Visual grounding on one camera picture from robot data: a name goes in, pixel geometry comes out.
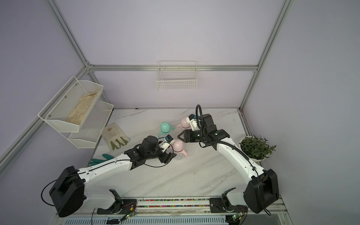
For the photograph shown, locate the beige cloth glove in shelf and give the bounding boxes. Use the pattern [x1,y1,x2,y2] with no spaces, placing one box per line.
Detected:
[66,91,99,125]

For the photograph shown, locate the aluminium front rail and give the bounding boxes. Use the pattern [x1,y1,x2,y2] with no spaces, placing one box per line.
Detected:
[54,195,287,218]

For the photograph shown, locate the white wire wall basket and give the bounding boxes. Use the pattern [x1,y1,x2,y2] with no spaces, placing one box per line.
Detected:
[156,61,198,91]

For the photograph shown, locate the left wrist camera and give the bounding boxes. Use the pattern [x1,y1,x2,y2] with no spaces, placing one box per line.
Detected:
[159,135,175,152]

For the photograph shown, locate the potted green plant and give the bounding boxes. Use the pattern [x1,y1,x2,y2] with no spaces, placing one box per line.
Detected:
[239,136,277,162]

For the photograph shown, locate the white mesh shelf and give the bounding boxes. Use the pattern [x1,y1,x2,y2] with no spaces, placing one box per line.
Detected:
[38,76,103,133]
[60,100,113,149]

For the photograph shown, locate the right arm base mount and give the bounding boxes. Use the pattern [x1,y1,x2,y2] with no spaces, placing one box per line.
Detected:
[209,187,248,213]

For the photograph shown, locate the white mesh upper shelf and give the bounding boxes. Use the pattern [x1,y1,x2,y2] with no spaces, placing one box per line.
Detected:
[38,76,103,133]

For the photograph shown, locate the white mesh lower shelf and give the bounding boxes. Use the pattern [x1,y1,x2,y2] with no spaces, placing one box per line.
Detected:
[60,100,113,149]

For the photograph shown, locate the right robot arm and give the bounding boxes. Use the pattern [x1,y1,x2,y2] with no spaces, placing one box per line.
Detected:
[178,105,280,215]

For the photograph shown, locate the green rubber glove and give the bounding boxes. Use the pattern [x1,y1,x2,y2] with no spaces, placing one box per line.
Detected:
[88,154,114,167]

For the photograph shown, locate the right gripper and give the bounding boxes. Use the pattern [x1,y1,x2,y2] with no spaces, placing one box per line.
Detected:
[178,130,208,143]

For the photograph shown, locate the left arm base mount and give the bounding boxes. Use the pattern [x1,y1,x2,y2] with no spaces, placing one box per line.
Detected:
[97,189,137,215]

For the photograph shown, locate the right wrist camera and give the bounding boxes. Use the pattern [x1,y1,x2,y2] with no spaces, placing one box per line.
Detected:
[186,114,200,131]

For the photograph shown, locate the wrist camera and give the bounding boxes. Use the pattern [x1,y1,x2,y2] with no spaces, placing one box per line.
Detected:
[186,114,200,131]
[159,135,175,152]

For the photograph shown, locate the clear baby bottle front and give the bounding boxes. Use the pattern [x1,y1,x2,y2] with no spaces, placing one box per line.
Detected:
[158,133,168,139]

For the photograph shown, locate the beige glove on table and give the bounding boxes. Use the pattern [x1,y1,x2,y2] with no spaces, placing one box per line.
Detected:
[101,123,130,151]

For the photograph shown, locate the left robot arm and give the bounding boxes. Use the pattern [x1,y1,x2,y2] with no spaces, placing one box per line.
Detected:
[49,135,176,218]

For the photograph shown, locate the teal bottle cap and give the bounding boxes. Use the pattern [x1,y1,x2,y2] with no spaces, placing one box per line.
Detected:
[160,122,172,134]

